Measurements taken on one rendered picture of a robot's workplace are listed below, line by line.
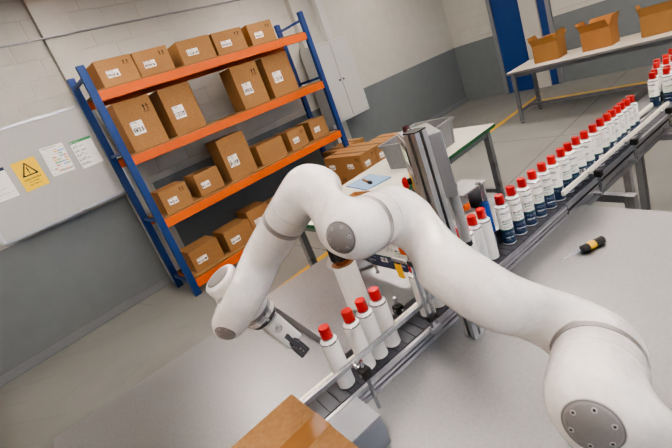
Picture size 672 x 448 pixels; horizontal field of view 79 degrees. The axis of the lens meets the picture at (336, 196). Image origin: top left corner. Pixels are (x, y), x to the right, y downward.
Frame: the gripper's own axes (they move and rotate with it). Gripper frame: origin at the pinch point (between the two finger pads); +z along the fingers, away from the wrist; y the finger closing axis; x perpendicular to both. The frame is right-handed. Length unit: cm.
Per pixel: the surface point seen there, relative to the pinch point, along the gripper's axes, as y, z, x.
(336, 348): -2.4, 8.0, -6.2
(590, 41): 182, 208, -520
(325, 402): 0.1, 18.3, 6.5
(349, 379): -2.5, 18.4, -2.3
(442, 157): -17, -13, -60
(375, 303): -0.7, 11.5, -23.5
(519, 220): -1, 45, -88
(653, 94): 7, 96, -230
